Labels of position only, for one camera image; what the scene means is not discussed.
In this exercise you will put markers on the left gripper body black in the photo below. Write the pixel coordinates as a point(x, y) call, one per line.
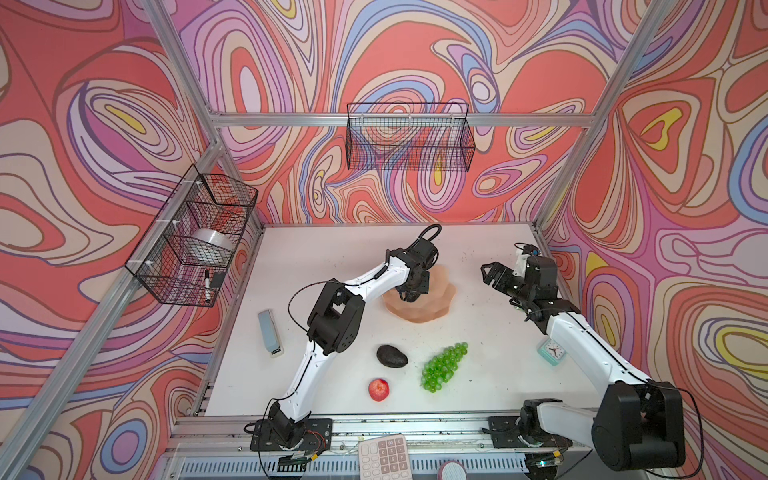
point(421, 287)

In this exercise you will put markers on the black wire basket back wall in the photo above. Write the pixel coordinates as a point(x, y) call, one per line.
point(409, 136)

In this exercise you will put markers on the green grape bunch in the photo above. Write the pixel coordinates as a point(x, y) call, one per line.
point(441, 368)

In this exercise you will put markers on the red peach fruit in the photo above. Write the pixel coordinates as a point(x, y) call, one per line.
point(378, 390)

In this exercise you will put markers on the pink round button device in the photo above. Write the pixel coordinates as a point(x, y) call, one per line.
point(451, 470)

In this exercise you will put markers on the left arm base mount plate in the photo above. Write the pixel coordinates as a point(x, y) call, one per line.
point(312, 435)

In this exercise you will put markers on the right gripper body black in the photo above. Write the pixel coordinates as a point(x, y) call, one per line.
point(509, 283)

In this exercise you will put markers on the pink faceted fruit bowl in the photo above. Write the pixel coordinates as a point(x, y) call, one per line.
point(428, 307)

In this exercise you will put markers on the small teal alarm clock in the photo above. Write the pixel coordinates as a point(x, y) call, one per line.
point(552, 352)

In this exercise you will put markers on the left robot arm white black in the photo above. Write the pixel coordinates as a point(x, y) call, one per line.
point(333, 325)

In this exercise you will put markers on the grey blue phone case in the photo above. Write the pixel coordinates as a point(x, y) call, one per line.
point(269, 332)

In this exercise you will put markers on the dark avocado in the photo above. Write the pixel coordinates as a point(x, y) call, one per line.
point(391, 357)

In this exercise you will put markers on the silver tape roll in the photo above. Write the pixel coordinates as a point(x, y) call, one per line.
point(214, 238)

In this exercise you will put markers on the black wire basket wall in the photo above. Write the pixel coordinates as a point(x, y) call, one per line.
point(409, 136)
point(170, 264)

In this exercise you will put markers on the black wire basket left wall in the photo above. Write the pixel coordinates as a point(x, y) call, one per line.
point(170, 264)

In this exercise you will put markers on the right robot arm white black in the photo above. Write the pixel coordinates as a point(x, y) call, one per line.
point(639, 424)

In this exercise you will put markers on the pink white calculator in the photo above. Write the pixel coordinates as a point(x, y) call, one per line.
point(384, 458)

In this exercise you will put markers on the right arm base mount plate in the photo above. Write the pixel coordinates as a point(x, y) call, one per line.
point(510, 432)

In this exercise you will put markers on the green circuit board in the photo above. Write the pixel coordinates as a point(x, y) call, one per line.
point(289, 464)

